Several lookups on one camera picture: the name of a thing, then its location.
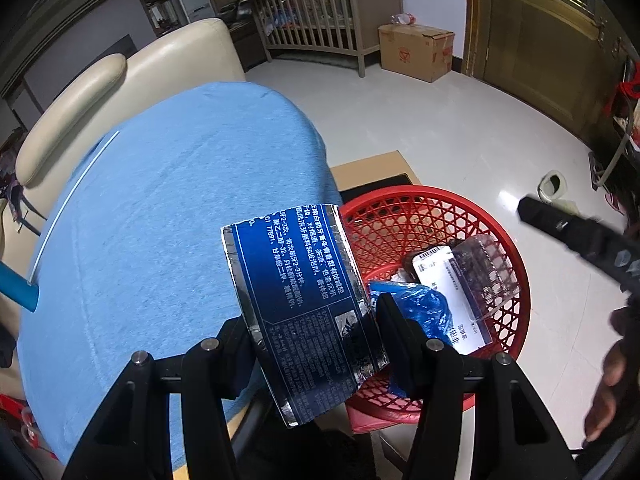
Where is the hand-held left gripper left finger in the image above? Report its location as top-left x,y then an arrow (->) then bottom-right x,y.
62,315 -> 261,480

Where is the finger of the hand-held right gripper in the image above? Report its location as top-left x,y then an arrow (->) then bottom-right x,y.
516,196 -> 608,261

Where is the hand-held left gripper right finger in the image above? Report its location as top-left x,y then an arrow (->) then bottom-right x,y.
375,292 -> 578,480

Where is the blue plastic bag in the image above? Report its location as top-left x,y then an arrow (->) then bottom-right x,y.
369,282 -> 453,343

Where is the clear plastic container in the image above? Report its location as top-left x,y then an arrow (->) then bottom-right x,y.
452,234 -> 518,321

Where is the blue foil-lined box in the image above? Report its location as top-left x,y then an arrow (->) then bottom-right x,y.
220,204 -> 388,428

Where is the white and purple box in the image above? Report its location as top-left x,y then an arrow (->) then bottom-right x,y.
412,246 -> 493,356

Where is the red plastic basket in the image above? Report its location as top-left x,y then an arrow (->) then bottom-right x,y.
337,185 -> 532,413

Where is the person's right hand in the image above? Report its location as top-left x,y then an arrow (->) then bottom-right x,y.
582,305 -> 640,448

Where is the round wooden table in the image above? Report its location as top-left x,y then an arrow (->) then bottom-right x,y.
225,385 -> 271,461

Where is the metal drying rack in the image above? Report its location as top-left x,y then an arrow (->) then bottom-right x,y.
590,55 -> 640,211

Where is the golden brown door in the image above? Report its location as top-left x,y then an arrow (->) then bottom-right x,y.
462,0 -> 640,151

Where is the red folding stool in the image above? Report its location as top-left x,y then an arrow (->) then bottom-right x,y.
0,392 -> 51,453

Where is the brown cardboard box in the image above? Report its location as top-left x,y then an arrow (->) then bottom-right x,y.
377,22 -> 456,83

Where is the thin white rod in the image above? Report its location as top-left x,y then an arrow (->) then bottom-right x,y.
27,131 -> 121,286

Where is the teal thermos bottle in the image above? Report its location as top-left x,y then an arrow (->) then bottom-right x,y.
0,260 -> 40,313

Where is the cream leather sofa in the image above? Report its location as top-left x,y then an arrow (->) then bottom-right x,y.
0,17 -> 248,261

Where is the wooden crib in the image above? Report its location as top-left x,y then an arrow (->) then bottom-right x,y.
250,0 -> 405,78

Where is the black television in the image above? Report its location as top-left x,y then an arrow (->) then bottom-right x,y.
10,34 -> 138,106

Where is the glass display shelf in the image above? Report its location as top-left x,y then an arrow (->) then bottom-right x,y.
135,0 -> 181,36

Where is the dark strapped bag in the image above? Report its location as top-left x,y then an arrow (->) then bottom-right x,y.
0,130 -> 41,233

